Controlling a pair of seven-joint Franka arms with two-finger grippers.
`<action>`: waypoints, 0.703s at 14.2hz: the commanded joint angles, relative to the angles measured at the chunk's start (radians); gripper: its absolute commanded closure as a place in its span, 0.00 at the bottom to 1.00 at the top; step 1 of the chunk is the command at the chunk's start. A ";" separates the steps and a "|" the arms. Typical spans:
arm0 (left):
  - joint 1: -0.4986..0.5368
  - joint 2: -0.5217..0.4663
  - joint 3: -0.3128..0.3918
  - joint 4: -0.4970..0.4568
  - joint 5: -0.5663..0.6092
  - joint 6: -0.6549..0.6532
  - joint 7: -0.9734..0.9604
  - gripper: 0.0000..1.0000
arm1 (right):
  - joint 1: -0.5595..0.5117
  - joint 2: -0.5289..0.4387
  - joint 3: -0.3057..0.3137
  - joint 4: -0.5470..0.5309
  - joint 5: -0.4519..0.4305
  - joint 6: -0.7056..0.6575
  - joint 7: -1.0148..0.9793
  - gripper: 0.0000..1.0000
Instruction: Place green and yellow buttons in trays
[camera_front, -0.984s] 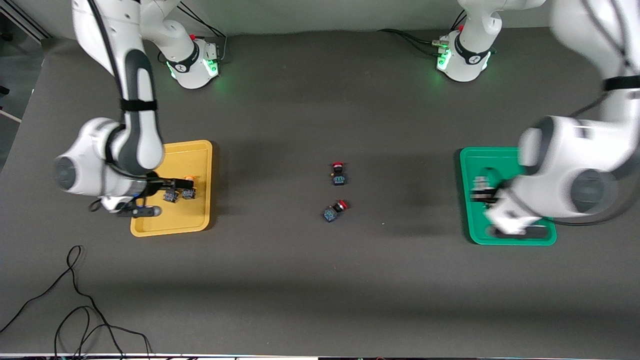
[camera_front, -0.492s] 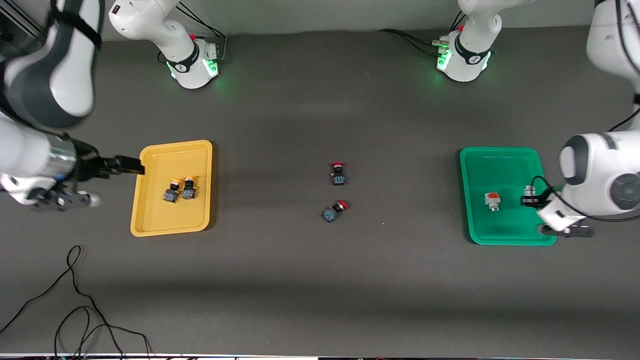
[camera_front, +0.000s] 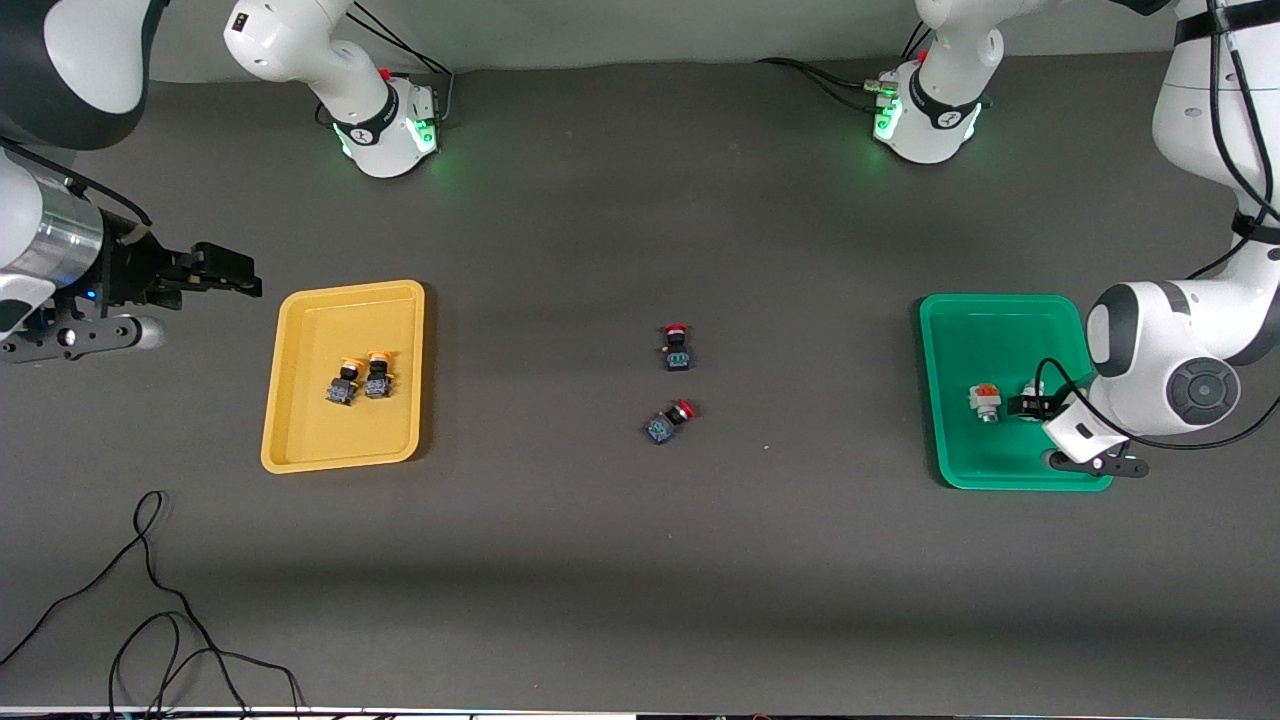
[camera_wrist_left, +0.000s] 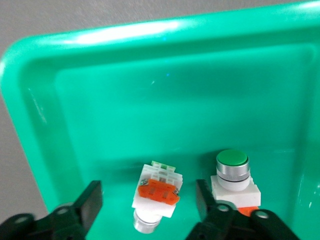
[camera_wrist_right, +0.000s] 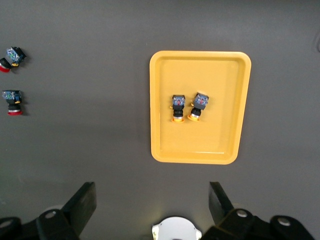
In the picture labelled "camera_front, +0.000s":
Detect green plastic tray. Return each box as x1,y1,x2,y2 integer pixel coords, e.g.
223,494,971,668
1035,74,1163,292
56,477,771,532
919,293,1115,492

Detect yellow plastic tray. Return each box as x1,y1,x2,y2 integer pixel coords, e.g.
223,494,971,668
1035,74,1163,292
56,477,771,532
260,280,427,474

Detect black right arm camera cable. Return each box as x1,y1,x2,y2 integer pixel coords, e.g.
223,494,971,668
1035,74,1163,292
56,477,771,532
0,138,153,233

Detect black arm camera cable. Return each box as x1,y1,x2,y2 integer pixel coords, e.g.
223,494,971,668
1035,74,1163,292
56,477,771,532
1034,0,1280,447
0,138,153,233

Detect thin black loose cable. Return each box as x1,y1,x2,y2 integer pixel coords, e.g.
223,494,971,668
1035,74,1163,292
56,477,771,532
0,490,306,719

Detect black right arm base cables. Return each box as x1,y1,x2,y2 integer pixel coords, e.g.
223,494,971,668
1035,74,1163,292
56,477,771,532
316,5,457,129

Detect black arm base cables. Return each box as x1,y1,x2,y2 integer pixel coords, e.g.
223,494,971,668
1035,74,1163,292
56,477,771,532
316,5,457,129
755,20,936,113

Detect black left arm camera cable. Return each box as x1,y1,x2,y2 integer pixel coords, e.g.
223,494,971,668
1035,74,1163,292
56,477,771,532
1034,0,1280,447

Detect black left arm base cables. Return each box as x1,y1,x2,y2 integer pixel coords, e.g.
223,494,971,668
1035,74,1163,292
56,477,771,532
755,20,936,113

